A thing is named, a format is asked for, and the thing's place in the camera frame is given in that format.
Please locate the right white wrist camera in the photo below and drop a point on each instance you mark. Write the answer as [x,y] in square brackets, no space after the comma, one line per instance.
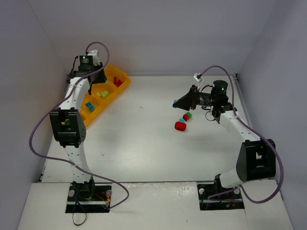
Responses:
[198,77]

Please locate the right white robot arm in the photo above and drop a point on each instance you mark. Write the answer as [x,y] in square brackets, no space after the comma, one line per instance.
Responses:
[256,160]

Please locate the red arch lego piece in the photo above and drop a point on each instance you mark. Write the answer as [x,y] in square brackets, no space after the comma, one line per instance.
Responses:
[117,82]

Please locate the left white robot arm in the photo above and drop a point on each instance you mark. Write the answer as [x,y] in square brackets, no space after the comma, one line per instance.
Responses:
[71,137]

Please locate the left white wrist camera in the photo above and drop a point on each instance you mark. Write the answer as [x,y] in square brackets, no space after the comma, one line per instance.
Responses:
[95,57]

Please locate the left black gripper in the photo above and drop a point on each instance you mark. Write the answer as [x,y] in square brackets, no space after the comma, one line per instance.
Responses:
[96,77]

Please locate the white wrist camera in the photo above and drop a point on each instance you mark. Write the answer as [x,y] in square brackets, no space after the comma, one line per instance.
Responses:
[95,57]
[198,77]

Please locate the red and green brick stack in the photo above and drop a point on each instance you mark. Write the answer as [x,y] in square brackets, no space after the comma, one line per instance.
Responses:
[187,116]

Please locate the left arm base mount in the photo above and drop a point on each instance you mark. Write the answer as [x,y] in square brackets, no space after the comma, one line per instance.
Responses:
[98,201]

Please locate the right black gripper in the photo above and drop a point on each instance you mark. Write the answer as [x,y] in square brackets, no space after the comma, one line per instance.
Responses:
[194,97]

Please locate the large red rounded lego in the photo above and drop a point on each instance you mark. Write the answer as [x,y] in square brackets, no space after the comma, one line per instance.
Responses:
[180,126]

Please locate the light blue lego brick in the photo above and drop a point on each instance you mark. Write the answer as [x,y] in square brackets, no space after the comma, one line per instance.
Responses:
[90,106]

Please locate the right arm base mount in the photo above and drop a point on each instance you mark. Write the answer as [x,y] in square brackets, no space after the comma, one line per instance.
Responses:
[212,198]

